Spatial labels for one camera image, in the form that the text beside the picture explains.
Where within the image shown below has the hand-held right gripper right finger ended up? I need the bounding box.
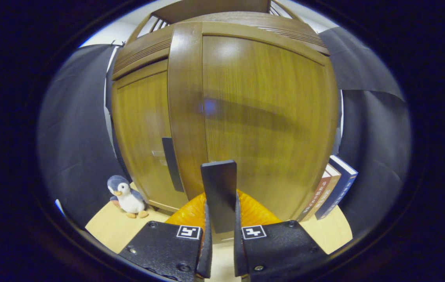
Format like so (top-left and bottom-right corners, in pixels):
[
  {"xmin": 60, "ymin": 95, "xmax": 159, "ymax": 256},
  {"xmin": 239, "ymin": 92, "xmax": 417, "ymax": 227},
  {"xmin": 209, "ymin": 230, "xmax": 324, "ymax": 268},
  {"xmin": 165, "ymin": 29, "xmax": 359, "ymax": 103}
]
[{"xmin": 233, "ymin": 189, "xmax": 329, "ymax": 282}]

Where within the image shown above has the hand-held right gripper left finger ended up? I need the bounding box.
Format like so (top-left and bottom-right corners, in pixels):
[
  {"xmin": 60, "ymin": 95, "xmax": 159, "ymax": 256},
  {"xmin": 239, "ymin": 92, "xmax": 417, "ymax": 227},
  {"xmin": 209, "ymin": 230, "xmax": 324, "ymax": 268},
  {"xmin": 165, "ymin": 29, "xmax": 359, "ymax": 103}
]
[{"xmin": 118, "ymin": 191, "xmax": 213, "ymax": 282}]

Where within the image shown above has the wooden cabinet door with tape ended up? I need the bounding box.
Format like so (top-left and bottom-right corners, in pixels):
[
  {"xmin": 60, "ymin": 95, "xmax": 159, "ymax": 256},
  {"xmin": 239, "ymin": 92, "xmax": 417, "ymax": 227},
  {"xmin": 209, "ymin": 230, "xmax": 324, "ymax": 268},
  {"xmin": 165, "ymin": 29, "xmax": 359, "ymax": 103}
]
[{"xmin": 111, "ymin": 59, "xmax": 189, "ymax": 213}]

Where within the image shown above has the plain wooden cabinet door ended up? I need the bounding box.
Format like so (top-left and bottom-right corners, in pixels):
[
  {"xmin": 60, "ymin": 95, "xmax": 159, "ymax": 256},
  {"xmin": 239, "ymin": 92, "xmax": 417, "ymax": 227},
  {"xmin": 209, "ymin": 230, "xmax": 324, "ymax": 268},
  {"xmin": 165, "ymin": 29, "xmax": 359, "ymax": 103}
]
[{"xmin": 167, "ymin": 21, "xmax": 339, "ymax": 235}]

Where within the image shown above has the grey white penguin plush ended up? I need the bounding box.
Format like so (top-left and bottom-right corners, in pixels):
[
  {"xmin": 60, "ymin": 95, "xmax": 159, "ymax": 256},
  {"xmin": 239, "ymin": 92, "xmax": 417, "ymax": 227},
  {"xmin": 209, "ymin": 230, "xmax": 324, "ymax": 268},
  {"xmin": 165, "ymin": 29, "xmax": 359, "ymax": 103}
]
[{"xmin": 107, "ymin": 175, "xmax": 149, "ymax": 219}]

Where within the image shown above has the brown book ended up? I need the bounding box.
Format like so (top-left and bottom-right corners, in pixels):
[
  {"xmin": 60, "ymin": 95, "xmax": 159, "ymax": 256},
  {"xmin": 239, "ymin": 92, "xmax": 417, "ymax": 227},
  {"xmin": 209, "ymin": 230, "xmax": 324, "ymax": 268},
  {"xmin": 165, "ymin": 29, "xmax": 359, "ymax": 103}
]
[{"xmin": 299, "ymin": 170, "xmax": 332, "ymax": 222}]

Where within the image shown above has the tan book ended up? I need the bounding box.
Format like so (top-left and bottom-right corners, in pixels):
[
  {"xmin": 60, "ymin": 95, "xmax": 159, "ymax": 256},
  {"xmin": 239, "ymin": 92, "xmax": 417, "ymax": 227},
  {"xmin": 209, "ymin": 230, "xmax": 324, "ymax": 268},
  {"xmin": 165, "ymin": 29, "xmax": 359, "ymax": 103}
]
[{"xmin": 305, "ymin": 164, "xmax": 341, "ymax": 222}]

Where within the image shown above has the dark blue book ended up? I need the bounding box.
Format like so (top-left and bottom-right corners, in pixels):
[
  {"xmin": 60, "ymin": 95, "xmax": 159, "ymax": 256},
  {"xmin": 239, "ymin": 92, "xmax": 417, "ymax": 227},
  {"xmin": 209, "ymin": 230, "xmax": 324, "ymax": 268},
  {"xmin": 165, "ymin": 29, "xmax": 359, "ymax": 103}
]
[{"xmin": 316, "ymin": 155, "xmax": 358, "ymax": 220}]

